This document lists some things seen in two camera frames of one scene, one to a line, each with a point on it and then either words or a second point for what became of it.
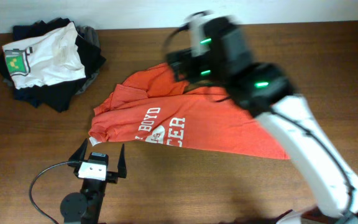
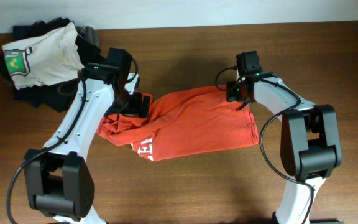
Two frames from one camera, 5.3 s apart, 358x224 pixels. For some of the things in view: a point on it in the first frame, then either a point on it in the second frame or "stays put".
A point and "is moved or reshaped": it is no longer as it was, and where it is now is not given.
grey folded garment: [90, 35] stays put
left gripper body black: [113, 175] → [145, 106]
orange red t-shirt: [154, 106] is moved or reshaped
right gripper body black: [176, 63] → [232, 94]
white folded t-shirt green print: [45, 59] stays put
